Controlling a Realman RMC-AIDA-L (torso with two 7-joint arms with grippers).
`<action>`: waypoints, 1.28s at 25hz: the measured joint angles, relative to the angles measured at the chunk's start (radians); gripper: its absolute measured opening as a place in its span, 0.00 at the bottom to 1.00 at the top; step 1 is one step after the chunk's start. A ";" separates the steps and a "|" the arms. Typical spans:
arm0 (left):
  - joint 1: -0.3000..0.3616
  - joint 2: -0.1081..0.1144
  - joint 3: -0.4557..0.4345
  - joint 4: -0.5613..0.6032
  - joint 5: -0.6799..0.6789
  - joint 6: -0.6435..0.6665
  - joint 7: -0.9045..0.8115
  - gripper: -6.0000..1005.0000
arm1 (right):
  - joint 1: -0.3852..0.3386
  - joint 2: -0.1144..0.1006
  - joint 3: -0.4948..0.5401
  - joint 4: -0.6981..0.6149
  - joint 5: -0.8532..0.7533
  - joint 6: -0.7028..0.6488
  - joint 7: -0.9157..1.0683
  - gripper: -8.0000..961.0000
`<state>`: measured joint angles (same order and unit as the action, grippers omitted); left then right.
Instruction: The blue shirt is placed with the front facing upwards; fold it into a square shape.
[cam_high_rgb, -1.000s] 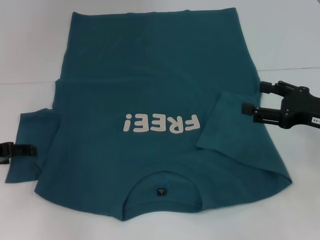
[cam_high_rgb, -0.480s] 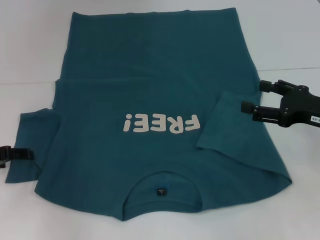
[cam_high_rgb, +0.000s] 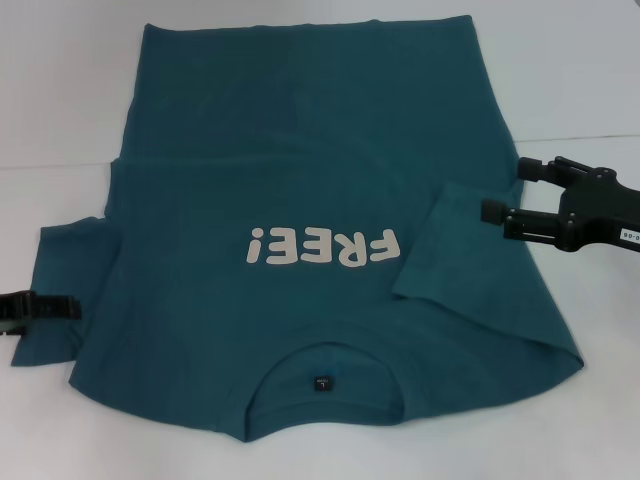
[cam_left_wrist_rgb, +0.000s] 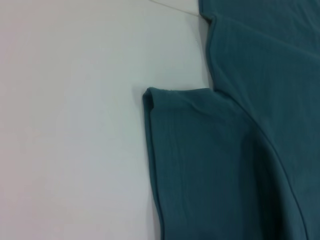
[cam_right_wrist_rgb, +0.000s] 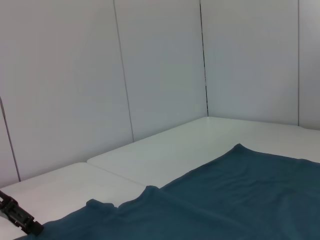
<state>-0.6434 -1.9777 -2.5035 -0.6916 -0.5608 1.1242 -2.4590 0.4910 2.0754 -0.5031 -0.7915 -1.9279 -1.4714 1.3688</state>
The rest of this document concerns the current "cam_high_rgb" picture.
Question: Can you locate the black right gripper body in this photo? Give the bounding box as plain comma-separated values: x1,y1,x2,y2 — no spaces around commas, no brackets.
558,168,640,254

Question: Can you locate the teal blue FREE t-shirt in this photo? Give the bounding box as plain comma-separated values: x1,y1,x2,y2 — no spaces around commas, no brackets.
10,17,586,444

